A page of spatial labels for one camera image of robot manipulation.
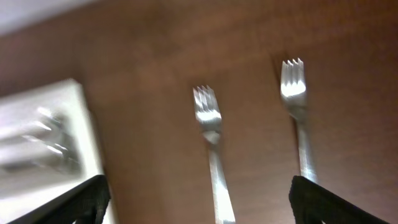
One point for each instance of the white plastic cutlery tray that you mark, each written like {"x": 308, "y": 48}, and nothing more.
{"x": 57, "y": 114}

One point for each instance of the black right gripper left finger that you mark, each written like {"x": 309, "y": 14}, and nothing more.
{"x": 84, "y": 204}

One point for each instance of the silver fork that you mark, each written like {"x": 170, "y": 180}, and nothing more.
{"x": 209, "y": 117}
{"x": 293, "y": 91}

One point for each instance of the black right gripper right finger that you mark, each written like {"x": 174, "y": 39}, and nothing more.
{"x": 313, "y": 204}

